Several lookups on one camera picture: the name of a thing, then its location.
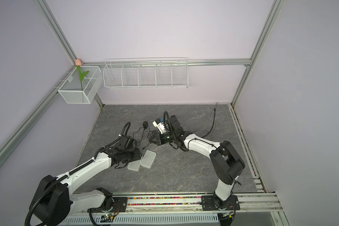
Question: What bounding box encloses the front aluminium rail base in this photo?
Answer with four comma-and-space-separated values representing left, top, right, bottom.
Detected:
46, 190, 289, 226

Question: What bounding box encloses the white network switch box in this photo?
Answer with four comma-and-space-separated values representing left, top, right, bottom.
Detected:
127, 160, 141, 172

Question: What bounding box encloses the aluminium frame rail right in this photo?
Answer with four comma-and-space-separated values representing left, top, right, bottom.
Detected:
228, 105, 268, 193

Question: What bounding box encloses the white wire basket long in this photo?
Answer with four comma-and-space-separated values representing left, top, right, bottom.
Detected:
103, 57, 189, 89

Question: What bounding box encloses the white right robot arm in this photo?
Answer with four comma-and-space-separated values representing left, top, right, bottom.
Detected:
149, 111, 246, 212

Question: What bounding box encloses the white mesh basket small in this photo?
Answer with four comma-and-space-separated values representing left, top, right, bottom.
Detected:
58, 66, 104, 104

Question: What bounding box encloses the black power adapter small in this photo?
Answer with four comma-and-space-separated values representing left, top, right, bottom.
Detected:
129, 121, 159, 150

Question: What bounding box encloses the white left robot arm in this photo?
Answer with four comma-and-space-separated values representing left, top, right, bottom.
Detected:
24, 122, 141, 226

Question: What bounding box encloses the artificial pink tulip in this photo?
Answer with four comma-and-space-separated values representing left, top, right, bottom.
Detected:
75, 59, 89, 91

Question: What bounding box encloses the grey ethernet cable curved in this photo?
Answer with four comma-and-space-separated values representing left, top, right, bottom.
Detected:
190, 102, 219, 133

